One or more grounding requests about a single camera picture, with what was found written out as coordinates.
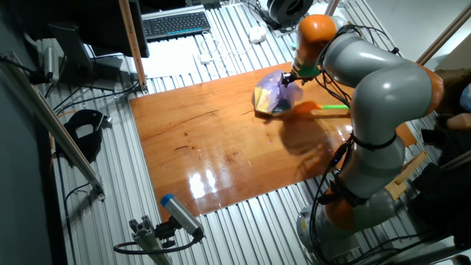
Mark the white rounded plastic object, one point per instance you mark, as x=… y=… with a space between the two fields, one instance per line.
x=257 y=34

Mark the person in dark clothes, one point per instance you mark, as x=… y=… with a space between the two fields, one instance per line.
x=449 y=95

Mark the orange green stick tool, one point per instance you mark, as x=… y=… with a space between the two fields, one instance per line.
x=335 y=107

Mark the slanted wooden beam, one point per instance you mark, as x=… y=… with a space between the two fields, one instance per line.
x=441 y=37

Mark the white paper sheet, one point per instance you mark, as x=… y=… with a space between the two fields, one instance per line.
x=169 y=59

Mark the black round connector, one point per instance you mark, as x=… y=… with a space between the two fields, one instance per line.
x=394 y=51

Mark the dark smartphone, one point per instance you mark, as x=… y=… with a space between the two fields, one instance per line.
x=431 y=137

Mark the aluminium upright post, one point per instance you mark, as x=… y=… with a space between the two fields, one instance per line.
x=331 y=7

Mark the aluminium frame bar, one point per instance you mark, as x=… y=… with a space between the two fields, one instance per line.
x=55 y=129

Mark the glossy wooden board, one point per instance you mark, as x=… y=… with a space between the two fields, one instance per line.
x=206 y=147

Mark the green wrist adapter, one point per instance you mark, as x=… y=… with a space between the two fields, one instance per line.
x=307 y=71

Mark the silver camera with blue cap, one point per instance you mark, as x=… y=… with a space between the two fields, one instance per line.
x=180 y=215

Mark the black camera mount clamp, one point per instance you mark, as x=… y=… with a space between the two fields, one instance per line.
x=165 y=232

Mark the silver cylinder device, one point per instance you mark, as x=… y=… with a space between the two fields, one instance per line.
x=51 y=62

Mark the black monitor stand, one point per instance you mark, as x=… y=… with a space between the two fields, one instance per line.
x=70 y=48

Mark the aluminium profile post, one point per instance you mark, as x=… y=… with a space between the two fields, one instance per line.
x=147 y=239

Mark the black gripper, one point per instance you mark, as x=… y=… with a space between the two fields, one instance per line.
x=291 y=78

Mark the wooden post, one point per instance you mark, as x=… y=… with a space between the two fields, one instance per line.
x=132 y=40

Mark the person hand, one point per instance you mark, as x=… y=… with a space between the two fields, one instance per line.
x=460 y=120

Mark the pale frame bar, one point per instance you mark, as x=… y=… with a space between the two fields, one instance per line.
x=456 y=160

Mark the purple plastic bag of things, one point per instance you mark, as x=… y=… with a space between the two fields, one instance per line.
x=274 y=95

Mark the wooden bracket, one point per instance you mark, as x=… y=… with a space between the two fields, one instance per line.
x=416 y=165

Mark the black headset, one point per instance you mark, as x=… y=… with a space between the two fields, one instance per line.
x=88 y=147

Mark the black monitor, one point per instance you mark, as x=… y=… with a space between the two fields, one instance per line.
x=92 y=22

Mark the black keyboard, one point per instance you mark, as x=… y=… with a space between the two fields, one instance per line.
x=173 y=25

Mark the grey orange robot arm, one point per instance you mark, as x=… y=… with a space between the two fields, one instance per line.
x=386 y=88

